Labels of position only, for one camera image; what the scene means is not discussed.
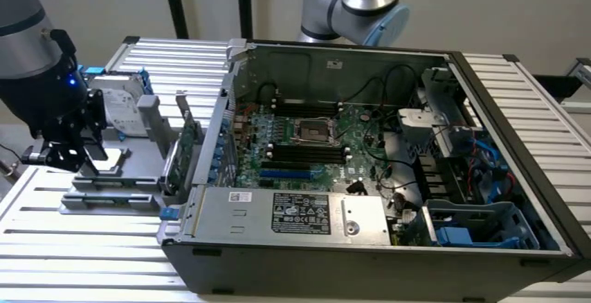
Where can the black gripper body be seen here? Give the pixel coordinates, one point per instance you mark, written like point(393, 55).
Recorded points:
point(41, 99)

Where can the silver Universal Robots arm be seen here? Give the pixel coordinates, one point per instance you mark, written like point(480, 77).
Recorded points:
point(25, 36)

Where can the short black expansion slot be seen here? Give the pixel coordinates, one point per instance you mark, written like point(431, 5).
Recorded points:
point(271, 182)

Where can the blue expansion slot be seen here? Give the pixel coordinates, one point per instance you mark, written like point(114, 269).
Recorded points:
point(283, 173)

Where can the black RAM slot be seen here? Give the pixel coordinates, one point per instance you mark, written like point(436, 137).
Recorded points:
point(307, 160)
point(309, 146)
point(308, 155)
point(307, 110)
point(307, 114)
point(307, 106)
point(307, 101)
point(309, 151)

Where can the silver hard disk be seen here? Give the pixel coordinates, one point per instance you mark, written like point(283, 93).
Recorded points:
point(120, 104)

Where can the silver CPU chip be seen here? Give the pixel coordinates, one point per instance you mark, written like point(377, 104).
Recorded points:
point(114, 159)

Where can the grey parts rack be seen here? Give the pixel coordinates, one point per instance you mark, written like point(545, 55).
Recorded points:
point(146, 133)

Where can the hard drive in blue caddy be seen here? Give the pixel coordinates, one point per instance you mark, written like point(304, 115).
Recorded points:
point(145, 81)

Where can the green graphics card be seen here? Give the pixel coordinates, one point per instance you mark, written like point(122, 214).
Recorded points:
point(181, 151)

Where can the blue case latch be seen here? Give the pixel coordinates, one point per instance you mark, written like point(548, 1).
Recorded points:
point(168, 213)

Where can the green motherboard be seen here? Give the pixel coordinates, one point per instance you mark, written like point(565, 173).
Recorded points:
point(276, 133)

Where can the silver power supply unit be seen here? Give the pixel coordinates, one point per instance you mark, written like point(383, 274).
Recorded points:
point(259, 218)

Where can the CPU socket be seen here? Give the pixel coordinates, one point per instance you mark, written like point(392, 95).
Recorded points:
point(316, 130)

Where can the round coin battery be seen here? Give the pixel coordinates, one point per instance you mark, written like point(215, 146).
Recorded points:
point(365, 116)

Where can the black open PC case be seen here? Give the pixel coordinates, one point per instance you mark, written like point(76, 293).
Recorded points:
point(351, 268)

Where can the silver disk bay cage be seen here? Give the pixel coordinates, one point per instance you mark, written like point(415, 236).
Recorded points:
point(437, 109)

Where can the black fan shroud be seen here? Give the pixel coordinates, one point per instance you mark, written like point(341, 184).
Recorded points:
point(437, 178)

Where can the blue grey drive cage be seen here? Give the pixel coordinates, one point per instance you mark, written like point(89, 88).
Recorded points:
point(475, 213)

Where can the black box beside table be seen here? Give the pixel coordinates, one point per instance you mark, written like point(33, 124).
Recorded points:
point(553, 86)

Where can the black upright post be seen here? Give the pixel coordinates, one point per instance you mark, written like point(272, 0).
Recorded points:
point(174, 5)
point(244, 5)

